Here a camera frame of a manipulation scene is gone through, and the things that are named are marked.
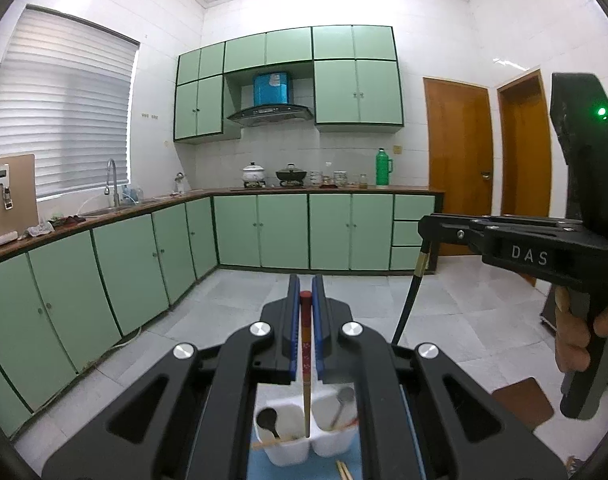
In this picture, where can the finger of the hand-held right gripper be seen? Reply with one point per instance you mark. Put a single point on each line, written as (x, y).
(534, 225)
(449, 232)

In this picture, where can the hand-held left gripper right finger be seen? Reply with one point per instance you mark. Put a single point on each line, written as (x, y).
(320, 340)

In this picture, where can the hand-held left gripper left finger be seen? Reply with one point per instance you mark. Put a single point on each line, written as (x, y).
(297, 355)

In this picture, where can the red patterned wooden chopstick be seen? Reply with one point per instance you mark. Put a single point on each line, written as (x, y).
(306, 360)

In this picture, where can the metal spoon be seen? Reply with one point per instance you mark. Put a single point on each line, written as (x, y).
(344, 396)

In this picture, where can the black plastic spoon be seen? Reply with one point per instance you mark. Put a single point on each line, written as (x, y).
(268, 419)

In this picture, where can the white two-compartment utensil holder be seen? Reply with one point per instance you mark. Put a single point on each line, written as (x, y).
(294, 452)

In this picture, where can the plain bamboo chopstick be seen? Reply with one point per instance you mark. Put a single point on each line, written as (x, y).
(346, 473)
(340, 470)

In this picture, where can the person's right hand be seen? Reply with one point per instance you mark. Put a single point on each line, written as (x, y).
(574, 342)

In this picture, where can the brown wooden door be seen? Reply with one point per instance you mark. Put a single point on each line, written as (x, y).
(526, 160)
(459, 160)

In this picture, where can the green thermos flask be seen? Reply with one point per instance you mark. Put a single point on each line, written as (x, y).
(382, 172)

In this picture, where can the green kitchen base cabinets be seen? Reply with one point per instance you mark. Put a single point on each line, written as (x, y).
(284, 230)

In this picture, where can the patterned ceramic cup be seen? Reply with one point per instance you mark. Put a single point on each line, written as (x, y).
(340, 178)

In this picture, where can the blue table mat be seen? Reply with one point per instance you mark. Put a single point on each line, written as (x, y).
(356, 467)

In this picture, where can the stack of small bowls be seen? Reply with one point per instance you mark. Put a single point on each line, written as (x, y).
(317, 178)

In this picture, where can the brown wooden board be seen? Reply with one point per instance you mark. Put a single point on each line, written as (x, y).
(524, 400)

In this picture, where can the gas stove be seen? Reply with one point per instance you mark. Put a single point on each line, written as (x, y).
(271, 187)

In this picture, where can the black wok with lid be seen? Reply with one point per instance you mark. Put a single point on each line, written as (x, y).
(291, 175)

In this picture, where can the white cooking pot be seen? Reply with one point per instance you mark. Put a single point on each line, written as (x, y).
(253, 174)

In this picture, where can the range hood with blue film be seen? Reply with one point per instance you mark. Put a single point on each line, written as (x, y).
(271, 87)

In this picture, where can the metal sink faucet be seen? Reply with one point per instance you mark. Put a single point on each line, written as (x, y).
(112, 180)

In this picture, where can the dark cloth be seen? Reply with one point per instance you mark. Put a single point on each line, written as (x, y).
(68, 220)

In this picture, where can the crumpled light cloth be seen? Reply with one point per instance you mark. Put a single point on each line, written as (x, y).
(38, 230)

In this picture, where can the white window blind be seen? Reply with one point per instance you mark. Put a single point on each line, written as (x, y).
(58, 110)

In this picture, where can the green wall cabinets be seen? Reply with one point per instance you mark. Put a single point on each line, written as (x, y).
(356, 92)

